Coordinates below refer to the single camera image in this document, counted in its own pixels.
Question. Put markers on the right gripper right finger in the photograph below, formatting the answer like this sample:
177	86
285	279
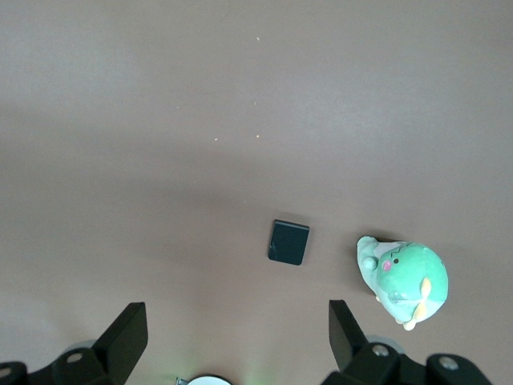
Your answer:
348	345

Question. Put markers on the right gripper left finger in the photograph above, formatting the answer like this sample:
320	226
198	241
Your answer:
120	341

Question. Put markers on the dark green square box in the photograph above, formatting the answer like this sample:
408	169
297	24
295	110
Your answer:
288	242

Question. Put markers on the green dinosaur plush toy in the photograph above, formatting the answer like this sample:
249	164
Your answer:
413	272

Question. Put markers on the brown table cover mat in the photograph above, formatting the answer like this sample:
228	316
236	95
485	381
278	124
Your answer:
160	160

